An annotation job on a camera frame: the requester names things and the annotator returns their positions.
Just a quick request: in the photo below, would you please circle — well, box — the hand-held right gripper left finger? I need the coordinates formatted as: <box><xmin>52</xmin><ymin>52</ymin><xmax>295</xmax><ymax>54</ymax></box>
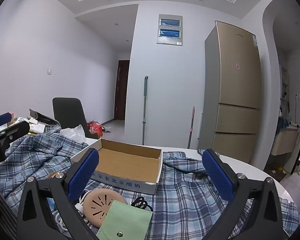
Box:
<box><xmin>16</xmin><ymin>148</ymin><xmax>108</xmax><ymax>240</ymax></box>

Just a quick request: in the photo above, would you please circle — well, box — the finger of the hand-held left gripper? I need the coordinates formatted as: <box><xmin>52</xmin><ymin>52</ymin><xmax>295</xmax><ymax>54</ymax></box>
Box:
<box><xmin>0</xmin><ymin>112</ymin><xmax>12</xmax><ymax>130</ymax></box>
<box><xmin>0</xmin><ymin>121</ymin><xmax>30</xmax><ymax>145</ymax></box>

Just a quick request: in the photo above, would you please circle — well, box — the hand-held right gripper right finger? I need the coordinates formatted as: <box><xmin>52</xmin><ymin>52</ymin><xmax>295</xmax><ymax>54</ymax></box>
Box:
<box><xmin>201</xmin><ymin>149</ymin><xmax>289</xmax><ymax>240</ymax></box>

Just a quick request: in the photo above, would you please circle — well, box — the round beige vented disc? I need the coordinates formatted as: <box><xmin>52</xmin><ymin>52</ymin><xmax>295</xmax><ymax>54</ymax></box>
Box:
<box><xmin>83</xmin><ymin>189</ymin><xmax>130</xmax><ymax>228</ymax></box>

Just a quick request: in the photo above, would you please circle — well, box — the white charging cable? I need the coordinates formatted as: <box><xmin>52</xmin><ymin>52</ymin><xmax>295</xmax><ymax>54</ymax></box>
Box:
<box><xmin>55</xmin><ymin>190</ymin><xmax>90</xmax><ymax>232</ymax></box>

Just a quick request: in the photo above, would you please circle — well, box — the printed cardboard box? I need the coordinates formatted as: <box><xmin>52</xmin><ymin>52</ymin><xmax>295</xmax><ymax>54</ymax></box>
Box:
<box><xmin>70</xmin><ymin>138</ymin><xmax>163</xmax><ymax>195</ymax></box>

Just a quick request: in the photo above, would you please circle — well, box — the black hair tie bundle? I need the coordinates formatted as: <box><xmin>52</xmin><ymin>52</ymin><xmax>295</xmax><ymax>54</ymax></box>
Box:
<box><xmin>130</xmin><ymin>196</ymin><xmax>154</xmax><ymax>212</ymax></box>

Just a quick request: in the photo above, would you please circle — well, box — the light green snap pouch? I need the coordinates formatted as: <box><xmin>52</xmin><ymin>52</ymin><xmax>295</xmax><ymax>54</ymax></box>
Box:
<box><xmin>96</xmin><ymin>199</ymin><xmax>153</xmax><ymax>240</ymax></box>

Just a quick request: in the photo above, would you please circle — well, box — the white box with blue label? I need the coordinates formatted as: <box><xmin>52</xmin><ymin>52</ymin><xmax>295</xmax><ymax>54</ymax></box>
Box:
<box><xmin>29</xmin><ymin>122</ymin><xmax>47</xmax><ymax>133</ymax></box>

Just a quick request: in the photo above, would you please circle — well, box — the white plastic bag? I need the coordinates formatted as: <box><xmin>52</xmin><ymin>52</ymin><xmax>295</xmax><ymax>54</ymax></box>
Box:
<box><xmin>59</xmin><ymin>124</ymin><xmax>87</xmax><ymax>144</ymax></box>

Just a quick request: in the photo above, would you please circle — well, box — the blue plaid shirt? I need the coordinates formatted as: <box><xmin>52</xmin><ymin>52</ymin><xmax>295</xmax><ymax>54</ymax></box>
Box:
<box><xmin>0</xmin><ymin>124</ymin><xmax>299</xmax><ymax>240</ymax></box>

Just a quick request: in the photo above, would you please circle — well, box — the red plastic bag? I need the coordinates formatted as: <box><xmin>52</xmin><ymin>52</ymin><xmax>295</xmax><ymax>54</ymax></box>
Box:
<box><xmin>87</xmin><ymin>121</ymin><xmax>103</xmax><ymax>134</ymax></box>

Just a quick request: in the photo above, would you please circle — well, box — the dark grey chair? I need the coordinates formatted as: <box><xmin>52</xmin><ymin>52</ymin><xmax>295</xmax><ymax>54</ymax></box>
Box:
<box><xmin>52</xmin><ymin>97</ymin><xmax>102</xmax><ymax>140</ymax></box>

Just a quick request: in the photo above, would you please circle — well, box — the grey striped cloth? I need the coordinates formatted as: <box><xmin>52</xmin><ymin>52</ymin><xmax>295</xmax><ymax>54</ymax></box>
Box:
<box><xmin>0</xmin><ymin>197</ymin><xmax>23</xmax><ymax>240</ymax></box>

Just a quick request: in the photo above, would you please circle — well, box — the gold refrigerator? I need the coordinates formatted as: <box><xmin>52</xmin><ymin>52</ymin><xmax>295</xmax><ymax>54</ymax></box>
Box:
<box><xmin>197</xmin><ymin>20</ymin><xmax>263</xmax><ymax>167</ymax></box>

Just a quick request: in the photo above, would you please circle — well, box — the dark wooden door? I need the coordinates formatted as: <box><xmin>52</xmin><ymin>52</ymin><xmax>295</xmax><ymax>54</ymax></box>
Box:
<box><xmin>114</xmin><ymin>60</ymin><xmax>130</xmax><ymax>121</ymax></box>

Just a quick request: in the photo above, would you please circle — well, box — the pink handled broom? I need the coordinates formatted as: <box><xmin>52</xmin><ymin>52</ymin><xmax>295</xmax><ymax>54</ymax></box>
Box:
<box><xmin>187</xmin><ymin>106</ymin><xmax>196</xmax><ymax>149</ymax></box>

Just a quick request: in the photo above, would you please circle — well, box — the green handled mop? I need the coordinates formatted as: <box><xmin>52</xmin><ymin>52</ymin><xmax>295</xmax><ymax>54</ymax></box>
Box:
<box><xmin>142</xmin><ymin>75</ymin><xmax>149</xmax><ymax>145</ymax></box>

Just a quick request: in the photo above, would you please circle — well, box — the wall electrical panel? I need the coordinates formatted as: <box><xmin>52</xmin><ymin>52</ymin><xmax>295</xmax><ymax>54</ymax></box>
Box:
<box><xmin>156</xmin><ymin>14</ymin><xmax>183</xmax><ymax>46</ymax></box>

